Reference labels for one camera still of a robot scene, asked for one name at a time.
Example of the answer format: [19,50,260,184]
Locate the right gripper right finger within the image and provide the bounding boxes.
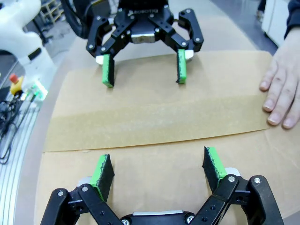
[194,146,285,225]

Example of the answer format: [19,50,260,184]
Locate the person's left hand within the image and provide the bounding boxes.
[259,30,300,129]

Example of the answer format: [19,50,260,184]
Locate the black loose cables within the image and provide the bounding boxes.
[0,93,36,165]

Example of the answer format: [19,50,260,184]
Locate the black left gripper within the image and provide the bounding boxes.
[86,0,205,88]

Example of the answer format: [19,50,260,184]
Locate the yellow emergency stop button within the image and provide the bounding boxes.
[9,73,24,95]

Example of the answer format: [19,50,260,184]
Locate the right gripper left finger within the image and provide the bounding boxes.
[38,153,123,225]

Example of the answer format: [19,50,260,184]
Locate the brown cardboard shipping box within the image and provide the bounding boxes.
[39,50,300,225]

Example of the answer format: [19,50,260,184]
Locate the wooden grid shelf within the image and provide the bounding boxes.
[40,0,63,24]

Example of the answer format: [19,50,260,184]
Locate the person's left forearm dark sleeve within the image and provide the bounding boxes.
[284,0,300,40]

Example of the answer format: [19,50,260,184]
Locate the white rolling cabinet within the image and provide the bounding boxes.
[261,0,296,48]

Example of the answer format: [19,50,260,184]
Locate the black left arm cable bundle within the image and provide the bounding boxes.
[60,0,95,40]

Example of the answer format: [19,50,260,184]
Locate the green lit electronic device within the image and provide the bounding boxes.
[25,79,49,102]

